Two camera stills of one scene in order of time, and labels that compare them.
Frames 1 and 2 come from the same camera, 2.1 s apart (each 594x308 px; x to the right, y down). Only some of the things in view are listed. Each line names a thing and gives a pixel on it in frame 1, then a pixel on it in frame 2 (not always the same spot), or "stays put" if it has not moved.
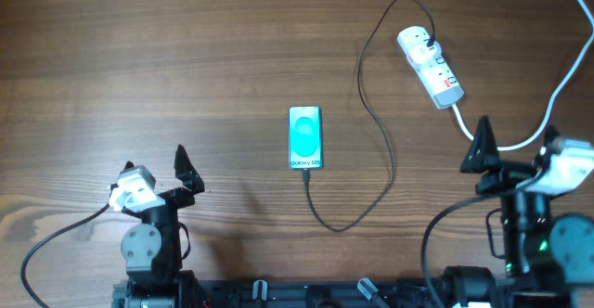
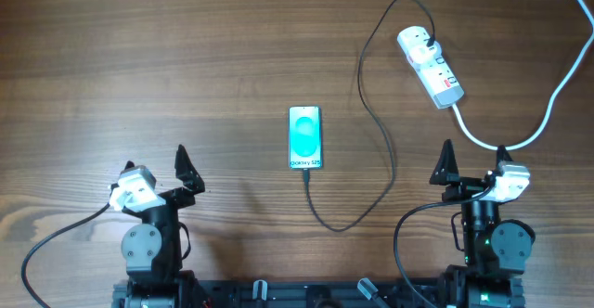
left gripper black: (189, 180) stays put
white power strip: (431, 66) stays put
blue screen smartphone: (304, 137) stays put
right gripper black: (483, 153) -> (446, 173)
